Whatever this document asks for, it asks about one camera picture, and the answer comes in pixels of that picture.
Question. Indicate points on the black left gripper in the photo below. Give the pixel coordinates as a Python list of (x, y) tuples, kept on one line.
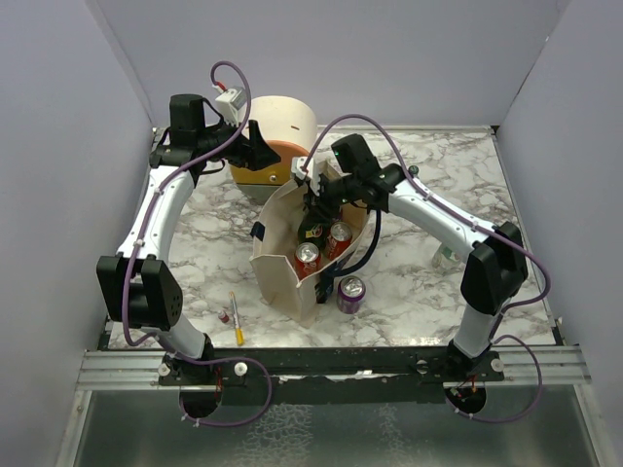
[(252, 152)]

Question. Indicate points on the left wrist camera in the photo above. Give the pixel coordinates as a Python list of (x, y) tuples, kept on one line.
[(231, 104)]

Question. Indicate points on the cream canvas tote bag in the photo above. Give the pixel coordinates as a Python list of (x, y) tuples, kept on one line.
[(274, 244)]

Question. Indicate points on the red cola can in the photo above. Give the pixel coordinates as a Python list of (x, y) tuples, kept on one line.
[(338, 240), (307, 259)]

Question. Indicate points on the round drawer storage box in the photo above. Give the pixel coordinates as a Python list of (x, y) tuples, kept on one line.
[(289, 127)]

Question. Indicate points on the purple soda can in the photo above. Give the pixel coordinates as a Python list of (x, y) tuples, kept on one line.
[(351, 293)]

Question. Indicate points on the green glass bottle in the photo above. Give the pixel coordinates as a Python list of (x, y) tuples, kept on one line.
[(314, 228)]

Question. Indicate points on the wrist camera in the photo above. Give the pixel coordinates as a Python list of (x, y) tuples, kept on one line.
[(231, 104), (305, 172)]

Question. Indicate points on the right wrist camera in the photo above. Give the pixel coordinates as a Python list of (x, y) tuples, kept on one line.
[(305, 172)]

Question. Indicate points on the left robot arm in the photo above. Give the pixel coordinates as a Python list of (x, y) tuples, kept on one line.
[(137, 286)]

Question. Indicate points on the black mounting rail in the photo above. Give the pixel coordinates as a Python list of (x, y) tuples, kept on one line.
[(329, 375)]

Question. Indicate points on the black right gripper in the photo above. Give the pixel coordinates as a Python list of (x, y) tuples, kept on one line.
[(316, 209)]

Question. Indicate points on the yellow capped pen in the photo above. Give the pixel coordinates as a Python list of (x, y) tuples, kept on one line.
[(235, 315)]

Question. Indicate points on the clear plastic bottle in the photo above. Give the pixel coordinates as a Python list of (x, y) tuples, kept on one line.
[(445, 259)]

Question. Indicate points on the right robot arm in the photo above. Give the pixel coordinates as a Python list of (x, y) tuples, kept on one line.
[(495, 268)]

